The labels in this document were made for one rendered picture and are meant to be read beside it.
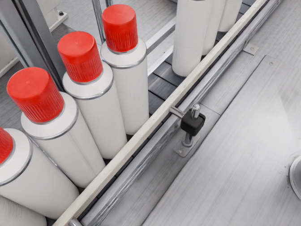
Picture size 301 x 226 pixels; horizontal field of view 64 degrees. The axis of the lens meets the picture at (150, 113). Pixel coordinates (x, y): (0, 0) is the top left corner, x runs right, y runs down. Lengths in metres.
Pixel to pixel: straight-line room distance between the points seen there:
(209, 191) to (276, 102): 0.20
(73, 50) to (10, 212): 0.17
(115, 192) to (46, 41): 0.23
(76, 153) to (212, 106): 0.31
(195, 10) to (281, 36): 0.36
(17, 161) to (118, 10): 0.16
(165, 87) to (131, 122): 0.12
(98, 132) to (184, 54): 0.20
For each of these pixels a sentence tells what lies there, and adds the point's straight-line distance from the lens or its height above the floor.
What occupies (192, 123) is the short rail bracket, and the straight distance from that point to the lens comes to 0.36.
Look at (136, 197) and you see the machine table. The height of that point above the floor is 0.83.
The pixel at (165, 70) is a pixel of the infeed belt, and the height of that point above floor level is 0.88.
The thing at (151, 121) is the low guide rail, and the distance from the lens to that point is 0.36.
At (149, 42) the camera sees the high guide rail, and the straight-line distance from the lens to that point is 0.40.
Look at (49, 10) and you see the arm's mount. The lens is 0.67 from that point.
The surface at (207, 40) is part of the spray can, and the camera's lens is 0.47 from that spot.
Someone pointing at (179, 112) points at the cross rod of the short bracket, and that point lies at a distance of 0.38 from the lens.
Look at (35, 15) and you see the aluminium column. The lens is 0.35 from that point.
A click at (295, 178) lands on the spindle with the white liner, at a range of 0.40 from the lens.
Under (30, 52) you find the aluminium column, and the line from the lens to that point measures 0.36.
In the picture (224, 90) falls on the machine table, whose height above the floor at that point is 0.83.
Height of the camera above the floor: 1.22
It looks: 57 degrees down
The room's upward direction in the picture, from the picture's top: 1 degrees counter-clockwise
